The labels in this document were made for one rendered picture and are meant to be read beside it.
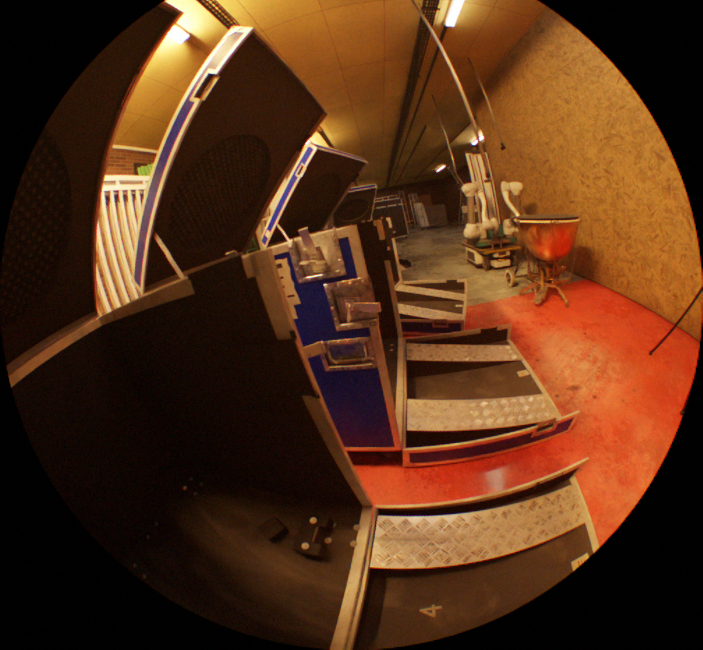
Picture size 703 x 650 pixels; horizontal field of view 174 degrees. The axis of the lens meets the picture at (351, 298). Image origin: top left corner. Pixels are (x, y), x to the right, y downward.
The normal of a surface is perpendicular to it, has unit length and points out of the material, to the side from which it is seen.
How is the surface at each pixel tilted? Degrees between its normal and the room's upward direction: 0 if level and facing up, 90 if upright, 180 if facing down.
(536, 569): 2
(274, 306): 90
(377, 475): 0
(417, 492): 0
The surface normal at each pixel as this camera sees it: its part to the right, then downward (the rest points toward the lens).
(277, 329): -0.17, 0.34
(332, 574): -0.22, -0.93
